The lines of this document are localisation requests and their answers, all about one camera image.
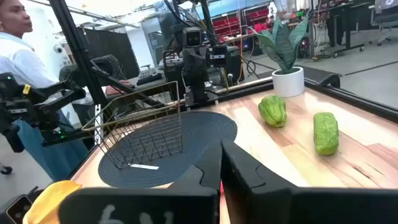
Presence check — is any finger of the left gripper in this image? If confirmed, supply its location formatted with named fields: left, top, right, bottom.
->
left=198, top=74, right=208, bottom=101
left=188, top=74, right=198, bottom=101

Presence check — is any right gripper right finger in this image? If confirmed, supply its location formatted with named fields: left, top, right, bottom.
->
left=222, top=139, right=398, bottom=224

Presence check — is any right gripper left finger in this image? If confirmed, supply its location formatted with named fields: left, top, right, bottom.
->
left=58, top=139, right=223, bottom=224

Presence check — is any gold wire basket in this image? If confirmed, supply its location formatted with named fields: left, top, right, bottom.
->
left=81, top=80, right=184, bottom=170

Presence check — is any long bumpy green gourd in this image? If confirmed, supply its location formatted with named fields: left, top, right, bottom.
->
left=313, top=112, right=340, bottom=156

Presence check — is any yellow starfruit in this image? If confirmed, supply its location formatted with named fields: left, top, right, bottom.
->
left=22, top=180, right=83, bottom=224

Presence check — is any dark round woven placemat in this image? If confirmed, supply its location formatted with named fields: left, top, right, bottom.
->
left=98, top=111, right=239, bottom=189

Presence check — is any black keyboard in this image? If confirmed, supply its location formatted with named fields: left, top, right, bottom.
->
left=136, top=67, right=163, bottom=86

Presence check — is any red storage bin shelf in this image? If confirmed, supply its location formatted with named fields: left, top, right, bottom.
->
left=211, top=7, right=271, bottom=41

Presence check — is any white paper tag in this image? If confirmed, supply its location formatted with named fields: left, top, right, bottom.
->
left=129, top=163, right=160, bottom=170

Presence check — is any potted plant in white pot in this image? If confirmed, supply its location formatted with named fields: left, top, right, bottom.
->
left=247, top=17, right=309, bottom=98

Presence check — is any black mesh chair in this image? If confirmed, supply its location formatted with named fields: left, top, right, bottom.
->
left=58, top=54, right=127, bottom=88

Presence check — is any black partition panel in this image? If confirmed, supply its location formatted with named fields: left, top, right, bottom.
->
left=76, top=27, right=141, bottom=80

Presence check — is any black desk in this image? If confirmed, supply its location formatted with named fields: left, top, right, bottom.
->
left=326, top=0, right=371, bottom=58

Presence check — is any black tripod-mounted rig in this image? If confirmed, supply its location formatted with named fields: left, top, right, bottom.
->
left=0, top=73, right=94, bottom=175

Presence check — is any person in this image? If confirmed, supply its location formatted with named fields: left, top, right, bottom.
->
left=0, top=0, right=133, bottom=183

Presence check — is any grey office chair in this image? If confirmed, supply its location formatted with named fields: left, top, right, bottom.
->
left=368, top=0, right=398, bottom=47

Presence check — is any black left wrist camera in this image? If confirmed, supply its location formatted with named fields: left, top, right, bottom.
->
left=183, top=27, right=203, bottom=49

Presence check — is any yellow cable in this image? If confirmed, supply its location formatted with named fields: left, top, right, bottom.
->
left=236, top=18, right=244, bottom=82

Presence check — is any white perforated bracket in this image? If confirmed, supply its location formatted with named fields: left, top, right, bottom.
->
left=94, top=104, right=103, bottom=146

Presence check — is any black aluminium table frame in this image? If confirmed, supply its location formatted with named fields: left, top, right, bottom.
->
left=48, top=0, right=398, bottom=147

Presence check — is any black arched handle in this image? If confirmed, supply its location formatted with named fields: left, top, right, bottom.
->
left=320, top=73, right=341, bottom=88

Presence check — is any black table-level camera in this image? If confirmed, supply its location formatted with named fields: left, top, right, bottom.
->
left=5, top=194, right=34, bottom=224

